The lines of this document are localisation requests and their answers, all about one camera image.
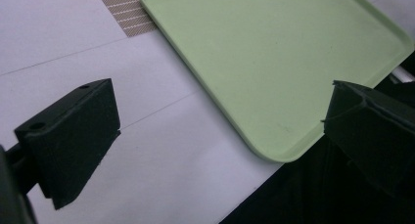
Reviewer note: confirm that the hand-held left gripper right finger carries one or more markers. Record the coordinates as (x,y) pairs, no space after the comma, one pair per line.
(372,132)

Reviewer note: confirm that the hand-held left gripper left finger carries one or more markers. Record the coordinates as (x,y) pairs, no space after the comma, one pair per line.
(70,136)

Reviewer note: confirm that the silver metal bar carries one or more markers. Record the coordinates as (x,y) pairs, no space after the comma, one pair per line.
(403,74)

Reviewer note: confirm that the light green plastic tray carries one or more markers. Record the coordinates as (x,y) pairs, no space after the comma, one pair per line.
(261,61)

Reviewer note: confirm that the beige striped woven mat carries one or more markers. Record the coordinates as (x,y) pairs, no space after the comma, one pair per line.
(125,10)

